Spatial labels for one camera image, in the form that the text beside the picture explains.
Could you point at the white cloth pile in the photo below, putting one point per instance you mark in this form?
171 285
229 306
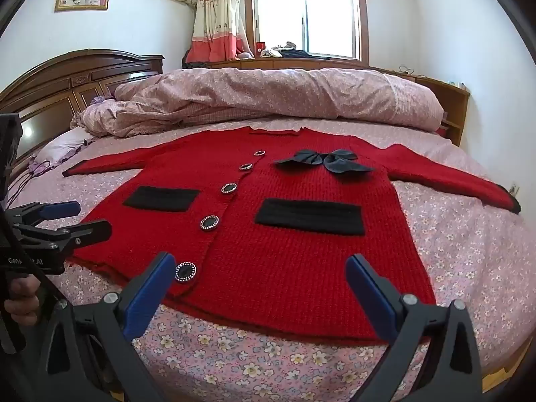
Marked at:
276 51

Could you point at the wall socket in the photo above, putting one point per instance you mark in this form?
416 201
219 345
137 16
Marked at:
514 188

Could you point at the purple ruffled pillow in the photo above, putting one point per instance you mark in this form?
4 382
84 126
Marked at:
102 100

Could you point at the patterned pink curtain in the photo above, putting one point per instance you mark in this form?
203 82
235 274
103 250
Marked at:
213 16

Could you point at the pink floral bed sheet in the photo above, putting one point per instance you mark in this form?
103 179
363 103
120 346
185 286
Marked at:
251 364

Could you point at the lavender pillow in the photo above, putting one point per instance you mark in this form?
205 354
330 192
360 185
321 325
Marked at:
58 146

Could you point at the red knitted cardigan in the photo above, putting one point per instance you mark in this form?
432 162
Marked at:
293 259

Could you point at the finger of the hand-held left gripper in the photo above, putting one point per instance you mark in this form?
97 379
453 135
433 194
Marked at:
60 210
92 230

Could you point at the small red box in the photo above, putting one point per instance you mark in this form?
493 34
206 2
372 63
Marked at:
261 46

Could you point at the pink floral duvet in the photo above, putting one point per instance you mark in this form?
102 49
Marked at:
272 92

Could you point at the person's left hand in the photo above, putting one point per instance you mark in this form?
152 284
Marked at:
21 299

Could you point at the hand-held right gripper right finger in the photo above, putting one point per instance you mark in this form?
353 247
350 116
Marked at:
372 297

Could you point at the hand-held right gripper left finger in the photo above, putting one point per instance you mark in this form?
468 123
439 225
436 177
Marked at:
148 297

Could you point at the wooden window cabinet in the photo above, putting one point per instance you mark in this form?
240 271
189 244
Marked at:
454 104

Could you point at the wooden framed window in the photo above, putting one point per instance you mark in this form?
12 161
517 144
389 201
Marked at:
310 12

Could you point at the dark blue cloth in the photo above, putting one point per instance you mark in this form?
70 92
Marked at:
305 54

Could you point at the dark wooden headboard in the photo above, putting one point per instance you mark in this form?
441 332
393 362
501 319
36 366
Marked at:
63 75

